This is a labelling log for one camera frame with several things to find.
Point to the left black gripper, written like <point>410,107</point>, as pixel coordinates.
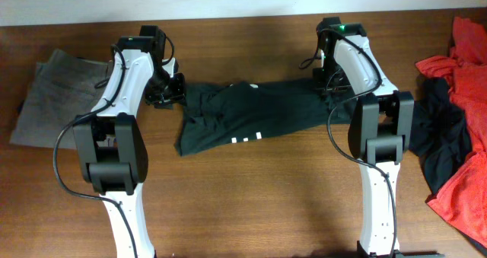
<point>178,93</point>

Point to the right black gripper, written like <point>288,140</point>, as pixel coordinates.
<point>325,87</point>

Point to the dark green t-shirt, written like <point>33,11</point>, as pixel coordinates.
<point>218,115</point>

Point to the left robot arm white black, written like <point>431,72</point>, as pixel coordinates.
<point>112,153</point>

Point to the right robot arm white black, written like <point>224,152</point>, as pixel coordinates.
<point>379,131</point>

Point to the folded grey shorts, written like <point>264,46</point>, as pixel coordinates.
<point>63,88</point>

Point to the black garment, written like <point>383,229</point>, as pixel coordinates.
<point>439,135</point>

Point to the red t-shirt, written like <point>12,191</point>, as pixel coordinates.
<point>461,201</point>

